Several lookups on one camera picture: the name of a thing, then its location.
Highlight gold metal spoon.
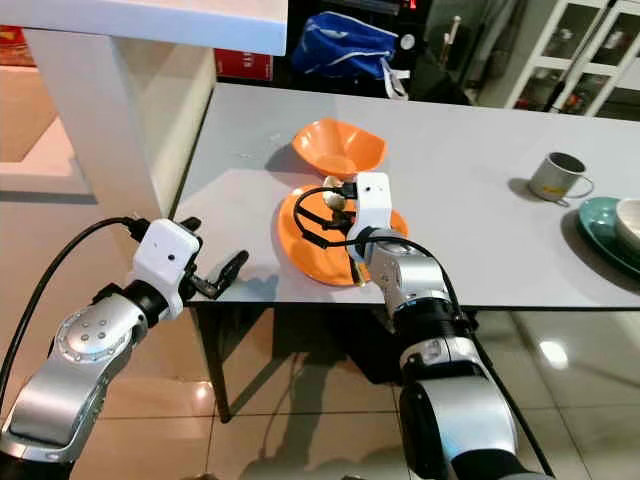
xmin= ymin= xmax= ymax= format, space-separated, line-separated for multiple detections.
xmin=321 ymin=178 xmax=352 ymax=215

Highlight orange plastic plate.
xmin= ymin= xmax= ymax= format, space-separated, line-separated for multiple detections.
xmin=276 ymin=183 xmax=410 ymax=289

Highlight dark table leg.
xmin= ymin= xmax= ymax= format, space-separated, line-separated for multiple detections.
xmin=196 ymin=304 xmax=233 ymax=423

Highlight orange plastic bowl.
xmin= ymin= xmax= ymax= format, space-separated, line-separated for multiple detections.
xmin=291 ymin=116 xmax=389 ymax=182

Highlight white bar counter with pillar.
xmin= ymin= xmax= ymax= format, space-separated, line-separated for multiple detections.
xmin=0 ymin=0 xmax=292 ymax=291

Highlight white low counter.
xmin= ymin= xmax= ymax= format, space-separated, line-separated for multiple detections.
xmin=0 ymin=128 xmax=103 ymax=206

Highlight red cardboard box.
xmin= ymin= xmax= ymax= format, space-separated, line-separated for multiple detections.
xmin=214 ymin=47 xmax=274 ymax=82

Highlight blue fabric bag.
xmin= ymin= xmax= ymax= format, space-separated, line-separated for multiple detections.
xmin=289 ymin=11 xmax=410 ymax=102

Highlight brown counter mat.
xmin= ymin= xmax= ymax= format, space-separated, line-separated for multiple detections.
xmin=0 ymin=67 xmax=59 ymax=165

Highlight grey metal mug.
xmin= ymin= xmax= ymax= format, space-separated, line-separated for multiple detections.
xmin=527 ymin=151 xmax=596 ymax=206

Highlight red snack packages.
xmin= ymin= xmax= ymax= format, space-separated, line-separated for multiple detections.
xmin=0 ymin=24 xmax=34 ymax=68

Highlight teal ceramic plate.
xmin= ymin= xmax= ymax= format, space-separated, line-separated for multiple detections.
xmin=577 ymin=196 xmax=640 ymax=278

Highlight white glass door cabinet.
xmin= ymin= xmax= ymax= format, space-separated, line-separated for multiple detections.
xmin=474 ymin=0 xmax=640 ymax=117

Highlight white ceramic bowl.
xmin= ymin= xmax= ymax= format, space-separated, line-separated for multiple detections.
xmin=614 ymin=197 xmax=640 ymax=253

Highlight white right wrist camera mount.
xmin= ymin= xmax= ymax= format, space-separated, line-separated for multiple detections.
xmin=352 ymin=171 xmax=394 ymax=243

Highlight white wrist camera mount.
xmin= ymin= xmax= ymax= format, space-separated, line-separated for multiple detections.
xmin=131 ymin=217 xmax=204 ymax=321
xmin=352 ymin=171 xmax=394 ymax=243

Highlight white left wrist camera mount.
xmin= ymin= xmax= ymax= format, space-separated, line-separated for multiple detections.
xmin=131 ymin=217 xmax=204 ymax=321

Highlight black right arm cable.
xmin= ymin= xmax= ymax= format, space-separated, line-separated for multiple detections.
xmin=291 ymin=182 xmax=367 ymax=287

